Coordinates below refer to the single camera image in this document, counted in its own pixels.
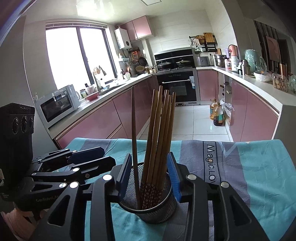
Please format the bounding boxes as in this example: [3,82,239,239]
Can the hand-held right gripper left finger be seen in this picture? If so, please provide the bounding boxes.
[30,153,133,241]

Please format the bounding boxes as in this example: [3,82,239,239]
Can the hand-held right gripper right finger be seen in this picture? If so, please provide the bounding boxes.
[167,152,270,241]

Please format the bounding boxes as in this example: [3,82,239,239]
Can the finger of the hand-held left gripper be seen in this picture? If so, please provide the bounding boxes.
[31,156,116,185]
[32,147,105,172]

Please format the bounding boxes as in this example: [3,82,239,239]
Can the red-handled wooden chopstick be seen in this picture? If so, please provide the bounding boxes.
[131,86,142,209]

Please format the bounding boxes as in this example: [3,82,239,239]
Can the bunch of wooden chopsticks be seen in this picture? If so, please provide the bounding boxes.
[140,85,176,209]

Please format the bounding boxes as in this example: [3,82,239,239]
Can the black mesh utensil cup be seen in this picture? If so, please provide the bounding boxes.
[118,161,178,225]

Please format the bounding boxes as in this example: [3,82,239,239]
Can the person's left forearm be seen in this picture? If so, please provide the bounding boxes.
[0,205,40,241]

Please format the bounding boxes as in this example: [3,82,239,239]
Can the pink base cabinets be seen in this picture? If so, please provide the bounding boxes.
[197,70,219,102]
[229,79,281,142]
[54,75,160,149]

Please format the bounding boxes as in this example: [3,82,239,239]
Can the white countertop oven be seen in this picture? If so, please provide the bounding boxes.
[37,84,80,129]

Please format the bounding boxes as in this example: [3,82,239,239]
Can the pink bowl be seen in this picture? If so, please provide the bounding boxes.
[84,91,100,101]

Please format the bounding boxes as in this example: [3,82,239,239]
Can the steel kitchen faucet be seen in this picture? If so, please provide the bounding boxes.
[93,67,103,93]

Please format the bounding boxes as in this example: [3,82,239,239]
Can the teal grey patchwork tablecloth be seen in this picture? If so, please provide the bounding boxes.
[62,137,296,241]

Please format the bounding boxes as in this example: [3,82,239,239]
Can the yellow cooking oil bottle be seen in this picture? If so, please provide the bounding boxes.
[209,98,219,120]

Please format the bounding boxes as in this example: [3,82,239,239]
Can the white plastic bag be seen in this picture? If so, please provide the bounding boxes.
[219,97,232,118]

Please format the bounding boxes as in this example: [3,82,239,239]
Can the large kitchen window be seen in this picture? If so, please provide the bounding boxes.
[45,22,117,93]

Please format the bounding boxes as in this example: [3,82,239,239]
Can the black built-in oven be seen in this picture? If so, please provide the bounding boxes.
[156,69,198,106]

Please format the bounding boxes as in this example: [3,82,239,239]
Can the black lidded wok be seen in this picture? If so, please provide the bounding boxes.
[157,60,173,70]

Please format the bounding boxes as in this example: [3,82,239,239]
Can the black stove hood unit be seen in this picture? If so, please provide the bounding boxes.
[154,47,194,70]

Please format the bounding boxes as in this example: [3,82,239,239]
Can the steel stock pot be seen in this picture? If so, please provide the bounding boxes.
[214,54,228,67]

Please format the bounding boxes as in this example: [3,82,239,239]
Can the steel vacuum flask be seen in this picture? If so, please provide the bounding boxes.
[240,59,252,76]

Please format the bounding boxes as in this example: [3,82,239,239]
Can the white food bowl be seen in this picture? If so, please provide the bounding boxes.
[254,71,273,82]

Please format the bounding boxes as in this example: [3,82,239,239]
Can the pink white thermos jug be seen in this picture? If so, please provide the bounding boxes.
[228,44,239,71]

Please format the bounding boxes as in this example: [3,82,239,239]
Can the glass cookie jar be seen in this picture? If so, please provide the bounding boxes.
[272,74,289,93]

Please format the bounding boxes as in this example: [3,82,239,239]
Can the teal wrapped appliance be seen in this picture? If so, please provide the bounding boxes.
[244,49,267,72]

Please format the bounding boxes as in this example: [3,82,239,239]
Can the wooden cutting board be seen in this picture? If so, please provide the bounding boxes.
[203,32,216,44]

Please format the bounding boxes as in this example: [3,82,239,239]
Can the clear plastic bags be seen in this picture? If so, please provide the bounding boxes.
[288,74,296,93]

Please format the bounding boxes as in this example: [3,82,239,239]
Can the copper tall cup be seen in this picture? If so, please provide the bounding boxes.
[278,62,287,78]

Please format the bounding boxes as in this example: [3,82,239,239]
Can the white wall water heater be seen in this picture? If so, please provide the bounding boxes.
[114,28,131,50]

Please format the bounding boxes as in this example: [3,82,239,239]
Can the black wall rack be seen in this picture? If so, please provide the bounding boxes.
[188,32,218,54]

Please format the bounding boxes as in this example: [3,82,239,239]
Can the pink wall cabinets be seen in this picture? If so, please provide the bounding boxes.
[120,15,153,42]

